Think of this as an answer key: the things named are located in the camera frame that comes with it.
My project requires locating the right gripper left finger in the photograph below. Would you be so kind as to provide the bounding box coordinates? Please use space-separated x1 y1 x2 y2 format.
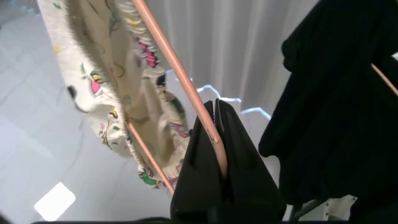
170 100 228 223

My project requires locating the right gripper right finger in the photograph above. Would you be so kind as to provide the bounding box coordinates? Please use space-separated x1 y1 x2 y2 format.
214 98 287 223

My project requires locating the white curtain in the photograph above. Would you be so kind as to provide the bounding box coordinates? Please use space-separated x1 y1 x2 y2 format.
145 0 318 116

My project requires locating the cream printed garment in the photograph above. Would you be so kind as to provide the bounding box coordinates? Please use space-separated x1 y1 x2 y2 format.
36 0 192 190

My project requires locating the black garment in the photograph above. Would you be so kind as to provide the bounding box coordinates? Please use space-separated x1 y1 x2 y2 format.
257 0 398 223

